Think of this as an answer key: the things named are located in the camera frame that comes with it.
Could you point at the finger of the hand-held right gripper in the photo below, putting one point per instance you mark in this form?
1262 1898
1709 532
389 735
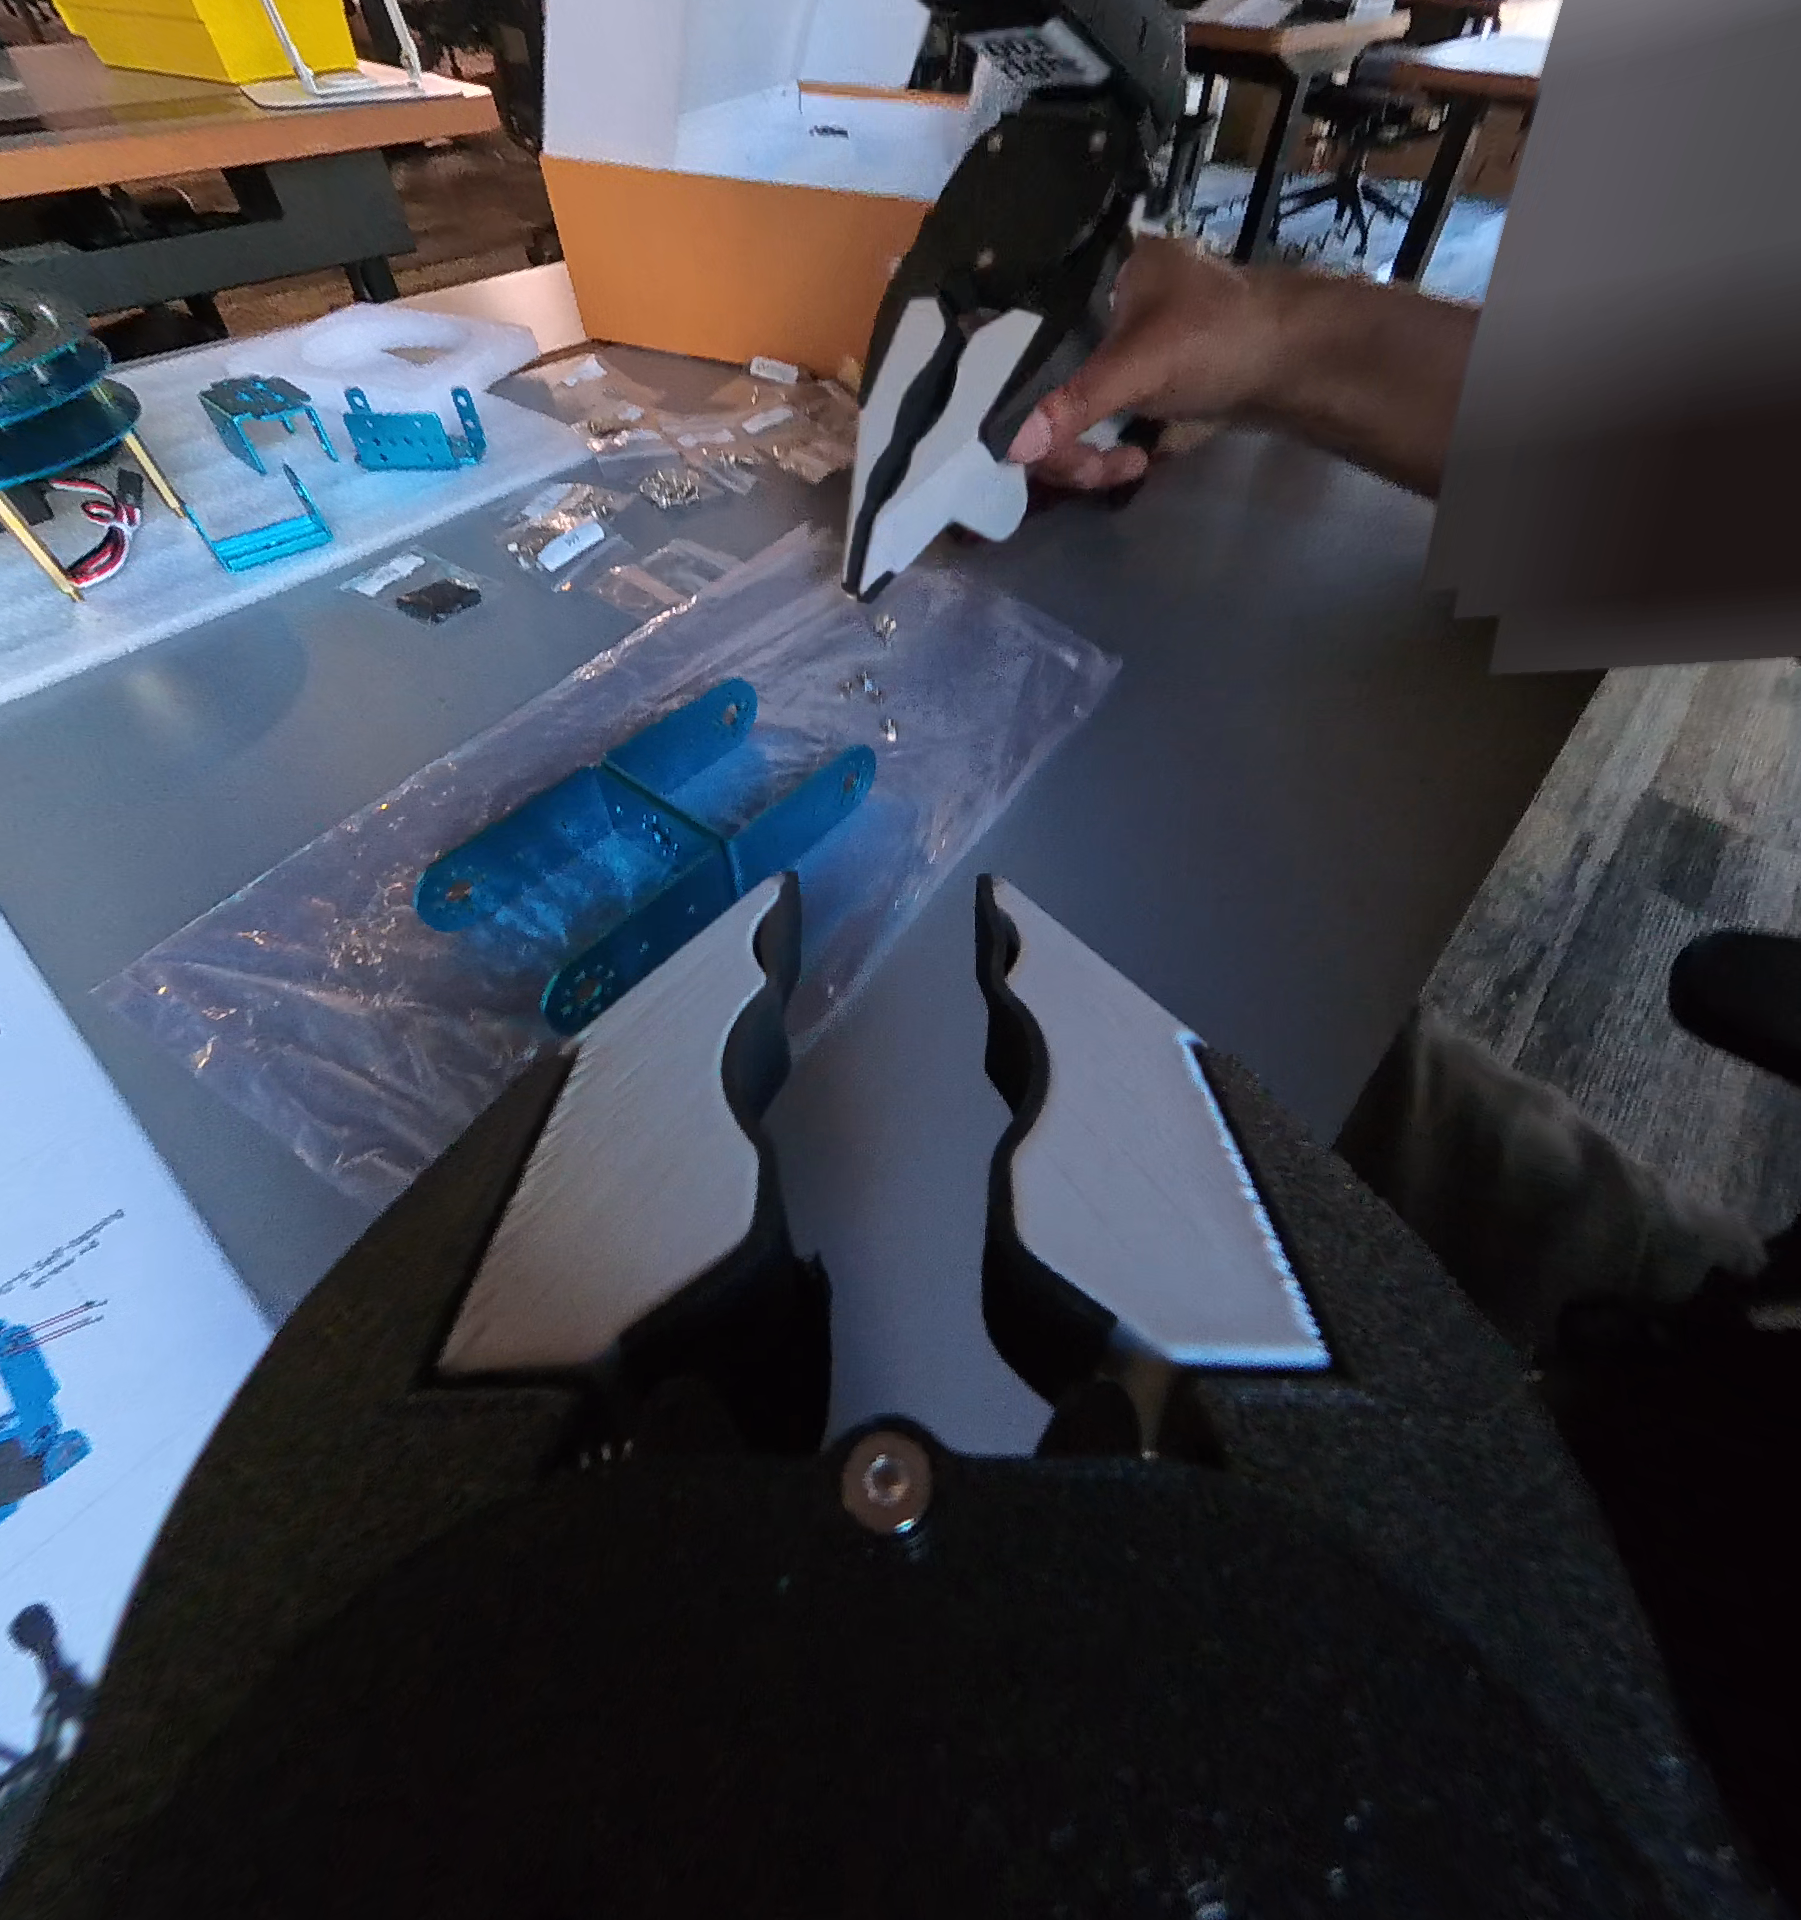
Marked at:
960 465
892 375

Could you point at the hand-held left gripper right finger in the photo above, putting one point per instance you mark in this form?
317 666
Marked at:
1154 1200

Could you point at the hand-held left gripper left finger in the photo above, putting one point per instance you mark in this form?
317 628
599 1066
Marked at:
614 1184

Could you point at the blue metal U bracket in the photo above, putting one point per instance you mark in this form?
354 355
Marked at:
540 884
690 751

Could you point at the large clear plastic bag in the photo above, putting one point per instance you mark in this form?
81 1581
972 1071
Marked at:
315 1021

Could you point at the round blue robot base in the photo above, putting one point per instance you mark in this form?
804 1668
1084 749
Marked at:
14 391

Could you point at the grey desk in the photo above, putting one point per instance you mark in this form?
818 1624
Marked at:
1289 675

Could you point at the wooden office desk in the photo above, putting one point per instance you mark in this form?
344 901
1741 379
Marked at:
165 143

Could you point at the person's right hand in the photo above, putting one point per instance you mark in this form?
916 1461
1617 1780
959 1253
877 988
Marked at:
1184 345

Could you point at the orange and white cardboard box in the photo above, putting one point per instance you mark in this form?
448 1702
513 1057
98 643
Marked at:
720 255

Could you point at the pile of small hardware bags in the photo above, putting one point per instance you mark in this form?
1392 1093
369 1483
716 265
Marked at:
660 480

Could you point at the wooden office table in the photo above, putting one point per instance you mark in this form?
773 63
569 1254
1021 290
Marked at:
1289 33

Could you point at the small bag of black screws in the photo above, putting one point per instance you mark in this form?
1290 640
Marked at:
435 601

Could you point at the white instruction manual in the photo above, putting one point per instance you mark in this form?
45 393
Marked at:
60 1200

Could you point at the white laptop stand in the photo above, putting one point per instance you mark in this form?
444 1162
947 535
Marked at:
360 83

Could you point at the white foam sheet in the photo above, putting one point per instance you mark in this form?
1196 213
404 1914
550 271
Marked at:
91 631

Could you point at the yellow box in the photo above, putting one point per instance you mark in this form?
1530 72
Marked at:
195 39

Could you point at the blue holed U bracket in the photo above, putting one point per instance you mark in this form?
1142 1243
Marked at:
404 442

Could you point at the teal claw-shaped bracket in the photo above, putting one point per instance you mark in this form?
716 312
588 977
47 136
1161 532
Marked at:
248 402

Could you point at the small blue U bracket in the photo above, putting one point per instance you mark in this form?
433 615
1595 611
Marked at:
262 543

